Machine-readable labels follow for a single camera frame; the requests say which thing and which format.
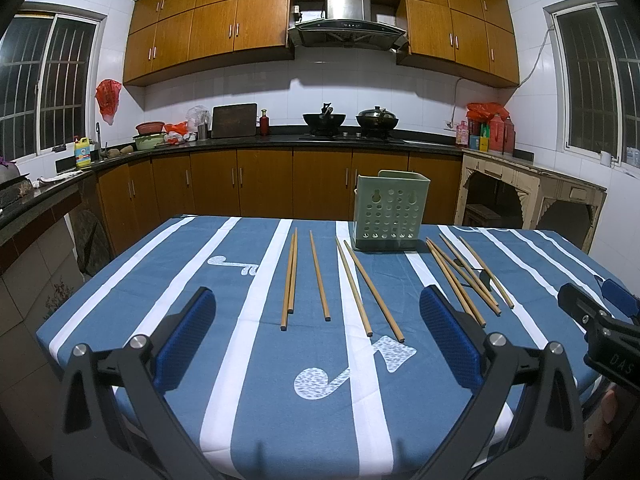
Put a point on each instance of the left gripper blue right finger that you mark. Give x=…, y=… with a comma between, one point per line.
x=523, y=420

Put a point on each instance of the person's right hand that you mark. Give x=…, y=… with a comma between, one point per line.
x=598, y=431

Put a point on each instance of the right barred window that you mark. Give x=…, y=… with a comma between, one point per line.
x=599, y=55

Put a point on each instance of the black wok with utensils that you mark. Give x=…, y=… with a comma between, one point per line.
x=326, y=122

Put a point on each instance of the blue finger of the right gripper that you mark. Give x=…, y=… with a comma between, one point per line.
x=621, y=298
x=578, y=305

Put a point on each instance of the lower wooden kitchen cabinets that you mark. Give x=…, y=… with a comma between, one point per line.
x=298, y=183

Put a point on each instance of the red bottle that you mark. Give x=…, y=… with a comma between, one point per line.
x=264, y=123

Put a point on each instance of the dark wooden cutting board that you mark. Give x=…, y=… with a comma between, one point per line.
x=234, y=121

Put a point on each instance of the barred window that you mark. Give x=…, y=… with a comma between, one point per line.
x=599, y=55
x=45, y=68

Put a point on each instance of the black wok with lid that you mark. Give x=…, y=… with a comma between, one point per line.
x=377, y=122

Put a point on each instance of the red thermos bottles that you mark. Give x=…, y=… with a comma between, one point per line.
x=501, y=135

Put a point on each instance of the blue white striped tablecloth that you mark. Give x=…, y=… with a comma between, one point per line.
x=320, y=400

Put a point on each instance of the green and red basins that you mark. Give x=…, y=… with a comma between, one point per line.
x=150, y=134

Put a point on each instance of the green perforated utensil holder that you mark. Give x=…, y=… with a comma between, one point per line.
x=388, y=211

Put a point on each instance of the white weathered side table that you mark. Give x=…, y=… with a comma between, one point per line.
x=549, y=200

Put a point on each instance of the yellow detergent bottle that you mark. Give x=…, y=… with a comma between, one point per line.
x=82, y=152

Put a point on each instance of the pink bottle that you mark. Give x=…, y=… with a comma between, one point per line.
x=462, y=133

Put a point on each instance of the upper wooden wall cabinets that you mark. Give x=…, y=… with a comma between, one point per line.
x=472, y=39

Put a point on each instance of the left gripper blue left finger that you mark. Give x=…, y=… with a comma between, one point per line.
x=115, y=422

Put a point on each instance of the red plastic bag on wall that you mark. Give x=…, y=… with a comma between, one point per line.
x=107, y=96

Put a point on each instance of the left barred window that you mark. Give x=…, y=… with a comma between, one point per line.
x=45, y=68

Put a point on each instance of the gas stove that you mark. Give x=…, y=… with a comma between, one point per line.
x=350, y=137

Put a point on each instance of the steel range hood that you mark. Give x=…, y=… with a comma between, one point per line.
x=363, y=24

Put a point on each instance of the sink faucet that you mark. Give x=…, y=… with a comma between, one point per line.
x=99, y=146

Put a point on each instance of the red plastic bag on bottles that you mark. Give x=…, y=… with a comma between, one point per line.
x=483, y=112

